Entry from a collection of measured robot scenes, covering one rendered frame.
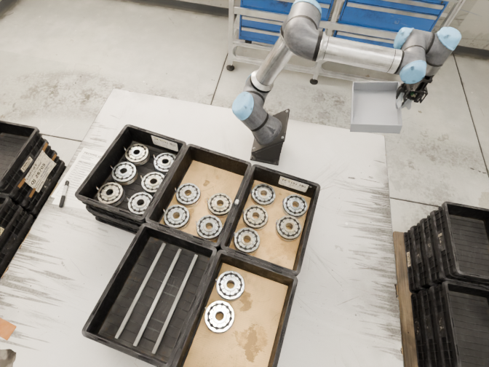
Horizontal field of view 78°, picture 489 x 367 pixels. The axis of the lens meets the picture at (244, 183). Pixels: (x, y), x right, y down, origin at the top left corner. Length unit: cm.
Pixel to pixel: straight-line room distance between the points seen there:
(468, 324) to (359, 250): 76
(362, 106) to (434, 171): 151
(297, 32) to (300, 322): 107
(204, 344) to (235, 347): 10
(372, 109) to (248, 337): 109
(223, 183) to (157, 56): 224
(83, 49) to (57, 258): 253
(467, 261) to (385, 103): 95
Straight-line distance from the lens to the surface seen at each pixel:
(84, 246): 149
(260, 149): 150
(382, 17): 290
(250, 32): 297
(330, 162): 168
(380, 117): 151
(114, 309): 124
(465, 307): 205
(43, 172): 221
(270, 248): 124
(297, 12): 122
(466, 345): 200
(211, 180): 136
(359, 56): 115
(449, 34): 131
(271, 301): 119
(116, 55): 349
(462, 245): 204
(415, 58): 119
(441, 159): 306
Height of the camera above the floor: 199
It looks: 59 degrees down
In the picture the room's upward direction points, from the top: 7 degrees clockwise
